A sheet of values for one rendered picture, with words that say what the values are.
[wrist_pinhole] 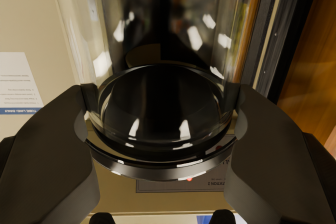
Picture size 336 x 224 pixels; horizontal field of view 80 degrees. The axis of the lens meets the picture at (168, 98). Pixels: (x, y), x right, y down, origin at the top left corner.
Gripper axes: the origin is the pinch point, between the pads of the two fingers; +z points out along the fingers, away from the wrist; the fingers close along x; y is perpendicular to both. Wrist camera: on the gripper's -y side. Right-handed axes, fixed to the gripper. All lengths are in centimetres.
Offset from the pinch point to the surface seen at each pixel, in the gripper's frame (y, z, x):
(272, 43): 3.0, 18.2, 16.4
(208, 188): 23.9, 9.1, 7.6
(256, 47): 3.9, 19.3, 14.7
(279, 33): 1.5, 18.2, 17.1
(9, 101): 40, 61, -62
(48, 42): 16, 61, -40
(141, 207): 25.8, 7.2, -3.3
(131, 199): 25.0, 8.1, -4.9
